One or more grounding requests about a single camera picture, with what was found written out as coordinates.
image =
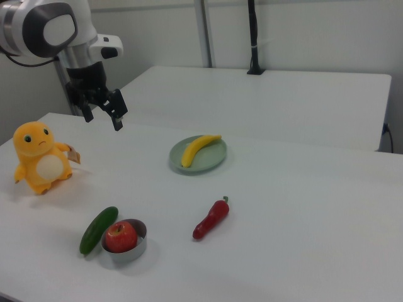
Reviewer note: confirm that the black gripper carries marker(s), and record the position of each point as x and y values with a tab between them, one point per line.
87	80

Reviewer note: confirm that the red chili pepper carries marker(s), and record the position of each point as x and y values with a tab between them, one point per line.
212	218

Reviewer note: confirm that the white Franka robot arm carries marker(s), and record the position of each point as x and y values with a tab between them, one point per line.
31	25

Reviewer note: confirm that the pale green plastic plate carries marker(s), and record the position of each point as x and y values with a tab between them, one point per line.
207	158

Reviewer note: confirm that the brown paper toy tag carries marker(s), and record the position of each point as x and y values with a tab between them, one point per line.
74	155

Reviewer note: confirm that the orange plush dinosaur toy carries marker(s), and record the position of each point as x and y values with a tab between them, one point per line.
34	148

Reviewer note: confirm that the yellow banana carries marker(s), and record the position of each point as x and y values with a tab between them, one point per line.
193	149

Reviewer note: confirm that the green cucumber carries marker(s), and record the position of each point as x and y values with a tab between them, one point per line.
97	229

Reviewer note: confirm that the red apple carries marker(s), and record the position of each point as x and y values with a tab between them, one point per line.
121	237

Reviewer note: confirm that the round metal bowl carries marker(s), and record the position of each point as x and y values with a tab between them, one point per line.
126	257

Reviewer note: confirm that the silver robot mounting post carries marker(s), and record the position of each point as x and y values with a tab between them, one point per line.
64	81

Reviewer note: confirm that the grey aluminium partition post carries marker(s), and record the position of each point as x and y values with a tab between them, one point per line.
206	31

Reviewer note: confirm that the black camera pole white band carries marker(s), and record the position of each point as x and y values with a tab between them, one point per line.
253	34

